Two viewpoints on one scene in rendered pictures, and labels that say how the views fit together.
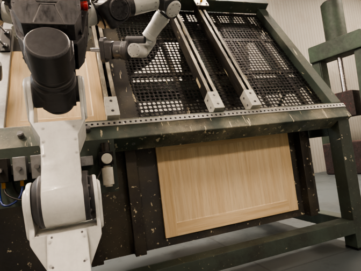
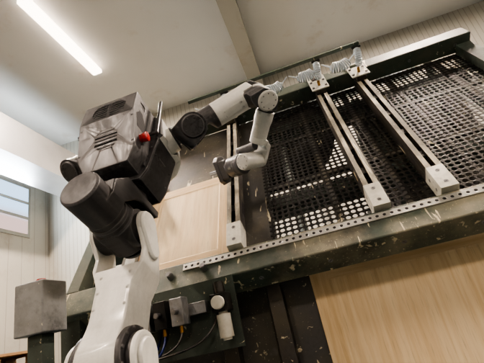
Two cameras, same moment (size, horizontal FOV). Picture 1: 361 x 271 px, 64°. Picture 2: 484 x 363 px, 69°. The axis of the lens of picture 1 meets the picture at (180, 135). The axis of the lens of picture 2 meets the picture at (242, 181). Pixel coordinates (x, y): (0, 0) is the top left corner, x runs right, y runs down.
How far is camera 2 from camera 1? 0.50 m
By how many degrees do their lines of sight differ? 34
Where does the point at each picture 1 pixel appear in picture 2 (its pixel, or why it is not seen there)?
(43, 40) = (75, 186)
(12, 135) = not seen: hidden behind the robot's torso
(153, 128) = (283, 253)
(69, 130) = (124, 276)
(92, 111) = (217, 243)
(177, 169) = (348, 307)
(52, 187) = (86, 350)
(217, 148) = (410, 266)
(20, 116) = not seen: hidden behind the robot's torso
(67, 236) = not seen: outside the picture
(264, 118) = (467, 204)
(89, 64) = (222, 189)
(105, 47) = (220, 167)
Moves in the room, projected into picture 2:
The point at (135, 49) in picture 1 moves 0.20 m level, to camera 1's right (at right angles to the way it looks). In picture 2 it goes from (243, 160) to (287, 137)
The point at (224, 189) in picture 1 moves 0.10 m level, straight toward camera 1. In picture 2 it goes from (440, 333) to (433, 338)
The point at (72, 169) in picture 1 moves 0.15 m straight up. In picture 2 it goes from (113, 325) to (109, 261)
